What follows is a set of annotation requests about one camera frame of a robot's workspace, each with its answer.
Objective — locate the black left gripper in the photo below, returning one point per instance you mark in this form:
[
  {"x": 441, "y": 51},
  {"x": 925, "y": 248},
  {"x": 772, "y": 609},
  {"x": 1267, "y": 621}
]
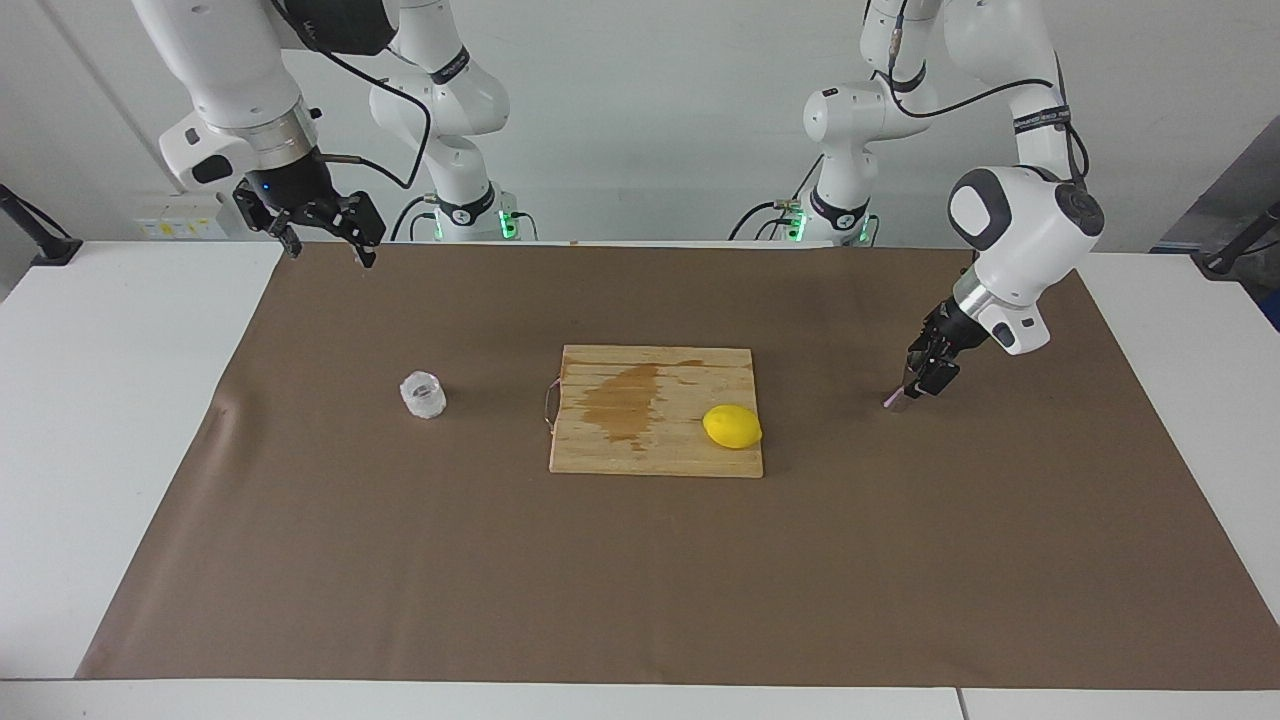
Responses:
[{"x": 948, "y": 328}]

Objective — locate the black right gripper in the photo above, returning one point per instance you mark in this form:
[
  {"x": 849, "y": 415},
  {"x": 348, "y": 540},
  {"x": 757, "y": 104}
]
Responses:
[{"x": 290, "y": 185}]

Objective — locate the metal jigger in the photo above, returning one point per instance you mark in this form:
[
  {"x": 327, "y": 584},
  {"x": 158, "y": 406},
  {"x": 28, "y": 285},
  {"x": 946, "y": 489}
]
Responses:
[{"x": 893, "y": 401}]

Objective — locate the clear textured cup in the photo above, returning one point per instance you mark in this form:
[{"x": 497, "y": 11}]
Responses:
[{"x": 423, "y": 397}]

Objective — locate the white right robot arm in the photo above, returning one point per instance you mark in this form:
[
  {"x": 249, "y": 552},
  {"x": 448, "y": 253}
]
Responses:
[{"x": 220, "y": 70}]

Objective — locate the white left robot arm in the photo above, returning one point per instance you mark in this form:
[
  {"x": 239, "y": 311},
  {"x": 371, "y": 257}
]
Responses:
[{"x": 1030, "y": 220}]

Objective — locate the yellow lemon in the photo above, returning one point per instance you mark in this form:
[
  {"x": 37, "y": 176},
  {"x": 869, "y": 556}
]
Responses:
[{"x": 732, "y": 427}]

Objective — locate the wooden cutting board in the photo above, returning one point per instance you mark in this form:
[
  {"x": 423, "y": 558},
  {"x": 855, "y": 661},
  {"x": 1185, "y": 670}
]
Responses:
[{"x": 680, "y": 450}]

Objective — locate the black clamp stand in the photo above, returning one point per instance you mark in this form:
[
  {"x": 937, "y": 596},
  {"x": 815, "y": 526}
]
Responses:
[
  {"x": 1225, "y": 262},
  {"x": 55, "y": 250}
]

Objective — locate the brown paper table mat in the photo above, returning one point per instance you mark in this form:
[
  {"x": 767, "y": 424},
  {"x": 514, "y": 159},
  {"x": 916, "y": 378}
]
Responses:
[{"x": 400, "y": 550}]

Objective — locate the white wall socket box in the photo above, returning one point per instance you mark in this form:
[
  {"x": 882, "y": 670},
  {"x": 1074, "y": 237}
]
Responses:
[{"x": 180, "y": 215}]

